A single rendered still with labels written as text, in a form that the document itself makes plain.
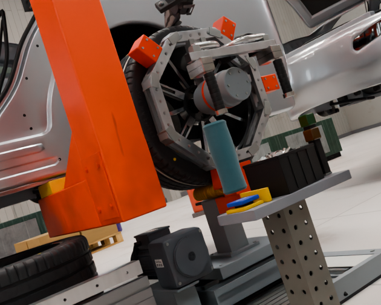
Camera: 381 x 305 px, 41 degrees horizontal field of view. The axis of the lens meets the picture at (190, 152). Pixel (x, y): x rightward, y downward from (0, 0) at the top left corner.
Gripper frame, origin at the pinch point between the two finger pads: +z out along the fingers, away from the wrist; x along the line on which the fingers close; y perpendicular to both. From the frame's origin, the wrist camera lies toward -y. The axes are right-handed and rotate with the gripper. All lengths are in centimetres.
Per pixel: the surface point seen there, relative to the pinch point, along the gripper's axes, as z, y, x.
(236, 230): 41, 1, -79
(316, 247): -8, -17, -110
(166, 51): -7.4, -15.9, -20.7
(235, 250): 44, -3, -85
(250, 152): 14, 8, -61
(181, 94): 9.0, -7.3, -28.9
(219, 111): -13, -18, -57
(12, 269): 22, -90, -69
